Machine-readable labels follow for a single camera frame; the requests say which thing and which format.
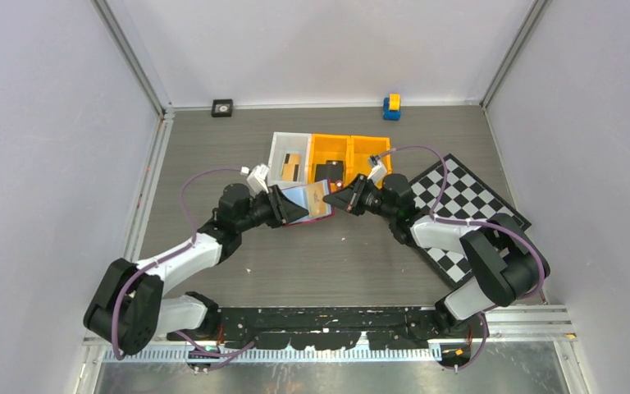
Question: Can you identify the red card holder wallet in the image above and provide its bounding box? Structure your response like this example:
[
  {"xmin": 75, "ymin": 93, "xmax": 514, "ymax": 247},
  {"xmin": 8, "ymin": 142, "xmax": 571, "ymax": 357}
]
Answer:
[{"xmin": 283, "ymin": 180, "xmax": 338, "ymax": 226}]

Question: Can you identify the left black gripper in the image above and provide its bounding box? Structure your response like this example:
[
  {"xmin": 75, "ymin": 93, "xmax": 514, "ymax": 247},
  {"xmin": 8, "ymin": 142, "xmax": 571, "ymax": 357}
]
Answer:
[{"xmin": 236, "ymin": 185, "xmax": 308, "ymax": 233}]

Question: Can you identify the black white checkerboard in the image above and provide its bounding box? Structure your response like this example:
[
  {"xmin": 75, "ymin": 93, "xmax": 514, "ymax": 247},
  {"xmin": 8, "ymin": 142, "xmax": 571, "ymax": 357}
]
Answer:
[{"xmin": 410, "ymin": 153, "xmax": 532, "ymax": 289}]

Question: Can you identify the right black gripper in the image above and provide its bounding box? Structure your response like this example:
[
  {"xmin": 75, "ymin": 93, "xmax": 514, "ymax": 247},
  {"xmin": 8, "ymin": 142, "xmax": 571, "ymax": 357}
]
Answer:
[{"xmin": 324, "ymin": 173, "xmax": 397, "ymax": 221}]

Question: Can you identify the white plastic bin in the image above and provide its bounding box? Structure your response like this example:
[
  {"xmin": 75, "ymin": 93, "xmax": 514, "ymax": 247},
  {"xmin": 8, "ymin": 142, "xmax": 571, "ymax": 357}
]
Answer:
[{"xmin": 267, "ymin": 132, "xmax": 312, "ymax": 189}]

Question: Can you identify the dark grey credit card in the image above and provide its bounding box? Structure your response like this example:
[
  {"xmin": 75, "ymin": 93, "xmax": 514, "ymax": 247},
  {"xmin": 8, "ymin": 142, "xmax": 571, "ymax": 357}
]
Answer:
[{"xmin": 314, "ymin": 160, "xmax": 345, "ymax": 184}]

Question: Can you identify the orange gold credit card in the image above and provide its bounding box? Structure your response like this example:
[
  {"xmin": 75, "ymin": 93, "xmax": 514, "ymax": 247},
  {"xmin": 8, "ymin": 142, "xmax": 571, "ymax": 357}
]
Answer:
[{"xmin": 283, "ymin": 153, "xmax": 301, "ymax": 166}]

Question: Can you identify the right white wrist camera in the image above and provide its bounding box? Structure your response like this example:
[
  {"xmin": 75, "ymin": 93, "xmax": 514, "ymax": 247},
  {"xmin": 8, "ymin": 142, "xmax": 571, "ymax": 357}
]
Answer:
[{"xmin": 367, "ymin": 155, "xmax": 388, "ymax": 185}]

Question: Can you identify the aluminium rail frame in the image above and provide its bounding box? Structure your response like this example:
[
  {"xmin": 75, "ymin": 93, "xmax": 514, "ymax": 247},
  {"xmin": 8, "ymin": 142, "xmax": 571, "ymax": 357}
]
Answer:
[{"xmin": 81, "ymin": 304, "xmax": 577, "ymax": 365}]

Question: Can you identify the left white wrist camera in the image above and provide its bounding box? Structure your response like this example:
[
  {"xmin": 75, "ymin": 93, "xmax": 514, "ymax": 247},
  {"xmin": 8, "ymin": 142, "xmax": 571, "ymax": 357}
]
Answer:
[{"xmin": 240, "ymin": 163, "xmax": 270, "ymax": 194}]

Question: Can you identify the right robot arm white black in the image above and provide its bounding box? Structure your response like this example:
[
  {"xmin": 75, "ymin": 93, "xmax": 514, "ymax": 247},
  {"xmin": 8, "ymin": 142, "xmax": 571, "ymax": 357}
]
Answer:
[{"xmin": 324, "ymin": 173, "xmax": 550, "ymax": 337}]

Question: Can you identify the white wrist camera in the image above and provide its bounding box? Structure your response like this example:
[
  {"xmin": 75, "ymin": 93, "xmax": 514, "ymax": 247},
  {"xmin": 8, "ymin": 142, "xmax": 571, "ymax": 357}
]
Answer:
[
  {"xmin": 240, "ymin": 163, "xmax": 270, "ymax": 194},
  {"xmin": 367, "ymin": 155, "xmax": 388, "ymax": 185}
]

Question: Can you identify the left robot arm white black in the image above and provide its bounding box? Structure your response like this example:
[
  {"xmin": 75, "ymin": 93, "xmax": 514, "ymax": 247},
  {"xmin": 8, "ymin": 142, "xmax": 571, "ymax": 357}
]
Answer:
[{"xmin": 83, "ymin": 184, "xmax": 308, "ymax": 359}]

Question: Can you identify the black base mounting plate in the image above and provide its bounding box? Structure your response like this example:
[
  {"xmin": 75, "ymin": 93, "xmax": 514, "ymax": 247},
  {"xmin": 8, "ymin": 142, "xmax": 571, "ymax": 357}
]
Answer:
[{"xmin": 167, "ymin": 306, "xmax": 483, "ymax": 350}]

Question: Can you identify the orange bin with cards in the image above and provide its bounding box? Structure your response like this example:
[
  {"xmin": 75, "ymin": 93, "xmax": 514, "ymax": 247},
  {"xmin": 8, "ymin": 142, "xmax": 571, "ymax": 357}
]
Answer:
[{"xmin": 308, "ymin": 134, "xmax": 350, "ymax": 182}]

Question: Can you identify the blue yellow toy block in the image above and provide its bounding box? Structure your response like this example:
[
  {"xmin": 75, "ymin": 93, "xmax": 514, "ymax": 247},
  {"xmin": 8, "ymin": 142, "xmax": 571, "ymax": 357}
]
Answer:
[{"xmin": 382, "ymin": 94, "xmax": 401, "ymax": 121}]

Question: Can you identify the small black square box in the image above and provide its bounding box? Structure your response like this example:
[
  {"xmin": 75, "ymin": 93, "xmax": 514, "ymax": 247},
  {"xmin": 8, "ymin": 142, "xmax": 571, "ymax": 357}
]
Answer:
[{"xmin": 211, "ymin": 98, "xmax": 234, "ymax": 118}]

